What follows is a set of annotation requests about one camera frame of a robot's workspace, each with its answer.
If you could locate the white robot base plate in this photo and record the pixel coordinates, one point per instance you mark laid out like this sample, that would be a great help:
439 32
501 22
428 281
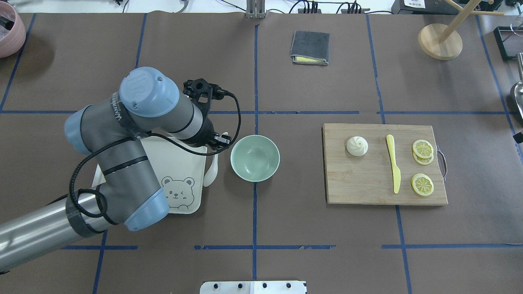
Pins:
254 287

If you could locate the white steamed bun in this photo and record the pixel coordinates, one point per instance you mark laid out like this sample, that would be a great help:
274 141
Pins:
357 146

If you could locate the yellow plastic knife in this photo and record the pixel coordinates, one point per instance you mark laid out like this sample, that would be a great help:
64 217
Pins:
396 173

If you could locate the pink bowl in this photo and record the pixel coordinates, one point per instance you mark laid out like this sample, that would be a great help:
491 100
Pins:
11 40

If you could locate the cream bear serving tray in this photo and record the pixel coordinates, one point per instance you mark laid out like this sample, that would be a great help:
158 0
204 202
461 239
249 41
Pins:
179 172

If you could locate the folded grey yellow cloth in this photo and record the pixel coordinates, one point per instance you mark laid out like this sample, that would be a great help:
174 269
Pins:
310 48

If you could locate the wooden cutting board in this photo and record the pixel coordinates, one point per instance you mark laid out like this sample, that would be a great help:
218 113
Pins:
368 179

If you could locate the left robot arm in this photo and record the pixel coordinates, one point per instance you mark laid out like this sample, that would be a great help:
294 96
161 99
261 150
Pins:
115 183

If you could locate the wooden mug tree stand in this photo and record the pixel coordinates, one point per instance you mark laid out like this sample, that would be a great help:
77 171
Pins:
443 42

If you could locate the upper top lemon slice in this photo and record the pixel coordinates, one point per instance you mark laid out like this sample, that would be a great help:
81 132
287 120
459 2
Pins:
423 149

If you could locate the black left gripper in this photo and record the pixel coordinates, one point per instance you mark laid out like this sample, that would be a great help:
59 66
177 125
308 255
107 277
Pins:
206 134

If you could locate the metal scoop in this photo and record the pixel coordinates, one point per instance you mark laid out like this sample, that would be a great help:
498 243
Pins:
516 92

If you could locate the black tray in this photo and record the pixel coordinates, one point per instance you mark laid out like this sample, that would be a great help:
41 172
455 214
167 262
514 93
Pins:
509 43

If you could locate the single lemon slice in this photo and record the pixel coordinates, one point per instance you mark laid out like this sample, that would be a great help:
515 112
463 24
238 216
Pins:
422 185

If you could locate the white ceramic soup spoon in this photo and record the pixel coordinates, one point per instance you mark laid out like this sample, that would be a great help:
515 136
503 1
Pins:
211 174

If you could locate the light green bowl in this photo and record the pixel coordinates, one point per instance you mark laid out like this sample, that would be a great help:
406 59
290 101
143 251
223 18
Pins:
255 158

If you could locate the lower stacked lemon slice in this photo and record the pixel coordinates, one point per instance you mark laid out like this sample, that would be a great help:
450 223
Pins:
423 161

